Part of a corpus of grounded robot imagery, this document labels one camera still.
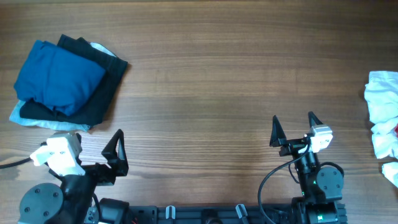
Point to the light grey folded garment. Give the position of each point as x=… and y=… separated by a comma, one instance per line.
x=55, y=125

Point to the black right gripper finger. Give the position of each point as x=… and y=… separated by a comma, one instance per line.
x=313, y=120
x=278, y=137

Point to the red and white garment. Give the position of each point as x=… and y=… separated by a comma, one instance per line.
x=381, y=96

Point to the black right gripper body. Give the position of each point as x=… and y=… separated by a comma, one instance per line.
x=295, y=146

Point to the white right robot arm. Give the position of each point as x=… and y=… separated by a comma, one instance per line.
x=321, y=183

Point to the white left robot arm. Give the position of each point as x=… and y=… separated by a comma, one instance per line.
x=74, y=200

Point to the black folded shorts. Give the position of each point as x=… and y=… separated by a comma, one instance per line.
x=95, y=108

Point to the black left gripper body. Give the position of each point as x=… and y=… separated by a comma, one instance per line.
x=101, y=173

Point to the blue polo shirt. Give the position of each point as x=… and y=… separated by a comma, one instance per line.
x=57, y=78

